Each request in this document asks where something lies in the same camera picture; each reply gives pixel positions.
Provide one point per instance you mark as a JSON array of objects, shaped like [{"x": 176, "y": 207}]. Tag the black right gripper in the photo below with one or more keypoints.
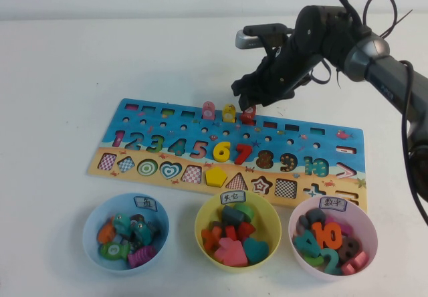
[{"x": 281, "y": 76}]

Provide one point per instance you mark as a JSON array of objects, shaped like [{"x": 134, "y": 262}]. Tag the red wooden fish piece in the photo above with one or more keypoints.
[{"x": 249, "y": 115}]

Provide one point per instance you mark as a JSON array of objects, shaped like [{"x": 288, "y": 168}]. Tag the colourful wooden number puzzle board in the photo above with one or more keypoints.
[{"x": 187, "y": 136}]

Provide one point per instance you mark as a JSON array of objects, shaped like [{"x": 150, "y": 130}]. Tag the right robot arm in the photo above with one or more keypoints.
[{"x": 384, "y": 73}]

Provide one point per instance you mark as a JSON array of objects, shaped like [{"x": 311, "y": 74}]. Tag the yellow wooden fish piece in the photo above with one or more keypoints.
[{"x": 229, "y": 113}]

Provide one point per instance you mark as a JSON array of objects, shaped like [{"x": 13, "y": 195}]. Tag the pink wooden fish piece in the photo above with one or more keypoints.
[{"x": 208, "y": 111}]

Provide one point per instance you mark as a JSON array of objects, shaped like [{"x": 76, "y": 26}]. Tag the yellow wooden pentagon piece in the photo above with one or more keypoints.
[{"x": 216, "y": 177}]

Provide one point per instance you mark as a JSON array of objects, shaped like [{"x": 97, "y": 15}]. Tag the paper label on yellow bowl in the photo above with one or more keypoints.
[{"x": 232, "y": 197}]

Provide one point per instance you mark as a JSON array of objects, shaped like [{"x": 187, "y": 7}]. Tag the green wooden round piece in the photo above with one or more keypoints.
[{"x": 245, "y": 210}]

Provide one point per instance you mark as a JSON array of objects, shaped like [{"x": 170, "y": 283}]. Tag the yellow plastic bowl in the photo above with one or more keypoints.
[{"x": 271, "y": 223}]

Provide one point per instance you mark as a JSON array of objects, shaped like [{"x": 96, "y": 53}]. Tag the red wooden shape piece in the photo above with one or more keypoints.
[{"x": 246, "y": 231}]

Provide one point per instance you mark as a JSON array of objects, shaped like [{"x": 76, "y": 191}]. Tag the grey wooden number piece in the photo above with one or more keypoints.
[{"x": 312, "y": 217}]

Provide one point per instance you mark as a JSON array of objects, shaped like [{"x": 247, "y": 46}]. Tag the paper label on pink bowl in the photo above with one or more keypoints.
[{"x": 333, "y": 204}]

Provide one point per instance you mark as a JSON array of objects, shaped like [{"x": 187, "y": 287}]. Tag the orange wooden cross piece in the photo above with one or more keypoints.
[{"x": 211, "y": 238}]

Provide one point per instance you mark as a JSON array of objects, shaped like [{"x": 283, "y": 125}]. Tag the paper label on blue bowl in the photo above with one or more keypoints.
[{"x": 146, "y": 203}]

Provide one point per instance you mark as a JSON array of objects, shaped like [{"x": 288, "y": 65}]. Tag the teal wooden heart piece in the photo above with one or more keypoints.
[{"x": 255, "y": 251}]

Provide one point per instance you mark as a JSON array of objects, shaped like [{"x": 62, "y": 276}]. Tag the magenta wooden number piece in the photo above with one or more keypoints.
[{"x": 346, "y": 229}]

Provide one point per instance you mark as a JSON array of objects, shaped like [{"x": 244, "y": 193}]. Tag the dark brown wooden fish piece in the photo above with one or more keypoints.
[{"x": 137, "y": 218}]

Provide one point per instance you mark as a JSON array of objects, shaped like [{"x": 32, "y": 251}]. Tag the dark teal wooden fish piece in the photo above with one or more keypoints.
[{"x": 142, "y": 233}]

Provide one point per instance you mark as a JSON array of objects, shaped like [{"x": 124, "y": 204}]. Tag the pink plastic bowl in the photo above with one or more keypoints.
[{"x": 368, "y": 230}]

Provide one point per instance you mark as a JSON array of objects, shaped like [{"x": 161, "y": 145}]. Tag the purple wooden fish piece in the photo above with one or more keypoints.
[{"x": 142, "y": 257}]

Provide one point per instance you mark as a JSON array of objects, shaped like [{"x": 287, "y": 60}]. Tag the orange wooden fish piece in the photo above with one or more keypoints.
[{"x": 106, "y": 233}]

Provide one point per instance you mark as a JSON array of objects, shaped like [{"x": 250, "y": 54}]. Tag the green wooden fish piece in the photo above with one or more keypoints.
[{"x": 113, "y": 251}]

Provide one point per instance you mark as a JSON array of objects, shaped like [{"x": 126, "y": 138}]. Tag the light blue plastic bowl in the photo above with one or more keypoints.
[{"x": 97, "y": 257}]

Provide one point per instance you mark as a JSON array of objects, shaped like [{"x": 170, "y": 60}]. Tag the red wooden number seven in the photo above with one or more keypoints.
[{"x": 244, "y": 153}]

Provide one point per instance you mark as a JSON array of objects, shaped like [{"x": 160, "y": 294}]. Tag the yellow wooden number six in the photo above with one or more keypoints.
[{"x": 221, "y": 154}]

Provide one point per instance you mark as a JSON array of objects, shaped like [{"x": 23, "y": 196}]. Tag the dark teal wooden block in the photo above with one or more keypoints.
[{"x": 231, "y": 216}]

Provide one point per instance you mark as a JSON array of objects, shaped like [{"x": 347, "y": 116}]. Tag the orange wooden number ten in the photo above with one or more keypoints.
[{"x": 318, "y": 236}]

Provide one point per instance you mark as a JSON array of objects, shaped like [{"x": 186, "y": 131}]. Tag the teal wooden number four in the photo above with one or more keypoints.
[{"x": 307, "y": 246}]

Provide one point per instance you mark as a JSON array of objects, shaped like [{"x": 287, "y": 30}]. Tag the black zip tie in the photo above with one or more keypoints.
[{"x": 399, "y": 21}]

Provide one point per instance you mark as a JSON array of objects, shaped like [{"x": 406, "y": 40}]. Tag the brown wooden number eight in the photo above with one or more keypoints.
[{"x": 349, "y": 248}]

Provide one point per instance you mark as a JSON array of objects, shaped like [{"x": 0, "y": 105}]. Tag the teal wooden number two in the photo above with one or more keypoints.
[{"x": 331, "y": 263}]

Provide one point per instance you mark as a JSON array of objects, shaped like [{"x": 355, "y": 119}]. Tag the pink wooden equals sign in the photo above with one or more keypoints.
[{"x": 355, "y": 263}]

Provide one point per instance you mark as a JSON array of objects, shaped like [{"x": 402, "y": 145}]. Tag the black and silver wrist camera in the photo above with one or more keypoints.
[{"x": 254, "y": 37}]

